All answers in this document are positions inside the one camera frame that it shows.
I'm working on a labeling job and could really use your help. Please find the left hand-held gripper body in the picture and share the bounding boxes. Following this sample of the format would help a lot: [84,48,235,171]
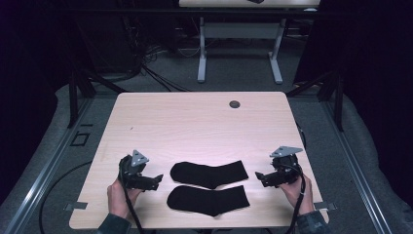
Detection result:
[118,149,151,190]

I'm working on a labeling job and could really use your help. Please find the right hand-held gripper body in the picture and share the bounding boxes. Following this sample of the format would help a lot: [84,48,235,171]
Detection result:
[268,145,304,187]

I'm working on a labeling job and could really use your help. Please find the black sock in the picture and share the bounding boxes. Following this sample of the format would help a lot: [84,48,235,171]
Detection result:
[169,160,250,190]
[167,184,251,217]

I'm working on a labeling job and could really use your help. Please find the person's right hand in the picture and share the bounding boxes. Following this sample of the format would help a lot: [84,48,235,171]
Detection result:
[278,173,316,216]

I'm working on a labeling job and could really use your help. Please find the person's left hand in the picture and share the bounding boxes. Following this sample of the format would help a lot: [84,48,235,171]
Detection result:
[106,177,143,220]

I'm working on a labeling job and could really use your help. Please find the grey tape strip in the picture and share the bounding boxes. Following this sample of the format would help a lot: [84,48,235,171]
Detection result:
[314,201,338,212]
[63,201,89,212]

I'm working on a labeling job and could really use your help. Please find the black metal stand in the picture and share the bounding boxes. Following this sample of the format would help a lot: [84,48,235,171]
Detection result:
[66,62,129,130]
[285,68,346,133]

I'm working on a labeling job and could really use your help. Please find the white background desk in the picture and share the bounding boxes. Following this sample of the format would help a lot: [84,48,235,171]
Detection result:
[178,0,321,85]

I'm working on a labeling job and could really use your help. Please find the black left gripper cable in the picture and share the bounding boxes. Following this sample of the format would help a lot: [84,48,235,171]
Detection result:
[119,169,145,234]

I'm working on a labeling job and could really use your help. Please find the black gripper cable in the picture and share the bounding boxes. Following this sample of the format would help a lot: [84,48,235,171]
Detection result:
[119,169,145,234]
[282,164,307,234]

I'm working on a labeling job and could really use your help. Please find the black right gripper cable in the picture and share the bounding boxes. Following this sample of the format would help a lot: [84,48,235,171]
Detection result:
[282,164,307,234]

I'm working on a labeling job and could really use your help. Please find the black cable beside table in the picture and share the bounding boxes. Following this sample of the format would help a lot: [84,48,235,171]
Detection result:
[294,121,308,151]

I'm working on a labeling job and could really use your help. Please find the aluminium floor rail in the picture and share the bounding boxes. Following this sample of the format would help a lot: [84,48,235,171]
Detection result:
[3,97,95,234]
[319,97,395,234]

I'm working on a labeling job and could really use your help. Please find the black floor cable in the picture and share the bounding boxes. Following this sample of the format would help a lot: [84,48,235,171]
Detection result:
[38,160,94,234]

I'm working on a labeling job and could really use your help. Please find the bundle of black cables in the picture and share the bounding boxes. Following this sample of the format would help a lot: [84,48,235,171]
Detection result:
[121,16,196,93]

